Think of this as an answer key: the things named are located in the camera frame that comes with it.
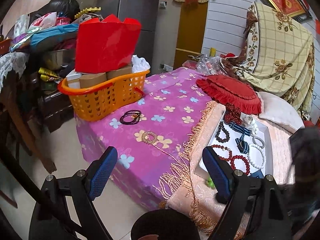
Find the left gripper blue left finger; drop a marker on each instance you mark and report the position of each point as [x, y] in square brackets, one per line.
[99, 172]

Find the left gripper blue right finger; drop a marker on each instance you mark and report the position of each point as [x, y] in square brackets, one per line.
[220, 173]

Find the blue striped strap watch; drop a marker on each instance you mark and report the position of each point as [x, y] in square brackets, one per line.
[242, 145]

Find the white dotted scrunchie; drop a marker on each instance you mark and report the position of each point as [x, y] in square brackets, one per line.
[250, 123]

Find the red polka dot scrunchie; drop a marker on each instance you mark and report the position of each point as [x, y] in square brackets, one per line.
[232, 114]

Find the blue hair claw clip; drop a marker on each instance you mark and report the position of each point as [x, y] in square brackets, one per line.
[257, 174]

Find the white tray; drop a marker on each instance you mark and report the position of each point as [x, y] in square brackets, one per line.
[259, 158]

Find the purple floral blanket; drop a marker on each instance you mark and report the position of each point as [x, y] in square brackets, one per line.
[148, 134]

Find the orange plastic basket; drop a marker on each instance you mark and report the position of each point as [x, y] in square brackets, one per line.
[96, 102]

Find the white pillow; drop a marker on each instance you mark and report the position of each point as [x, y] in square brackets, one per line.
[280, 112]

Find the red ruffled cushion left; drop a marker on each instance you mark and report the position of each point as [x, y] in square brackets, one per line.
[224, 89]

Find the cardboard box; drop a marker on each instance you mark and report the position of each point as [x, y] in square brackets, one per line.
[89, 80]

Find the clear plastic bag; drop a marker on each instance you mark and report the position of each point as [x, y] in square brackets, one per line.
[208, 65]

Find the red paper bag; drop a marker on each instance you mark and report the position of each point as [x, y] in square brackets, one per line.
[107, 45]

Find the floral plaid quilt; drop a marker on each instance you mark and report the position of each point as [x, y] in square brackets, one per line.
[278, 57]

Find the grey refrigerator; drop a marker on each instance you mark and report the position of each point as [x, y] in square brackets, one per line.
[145, 11]

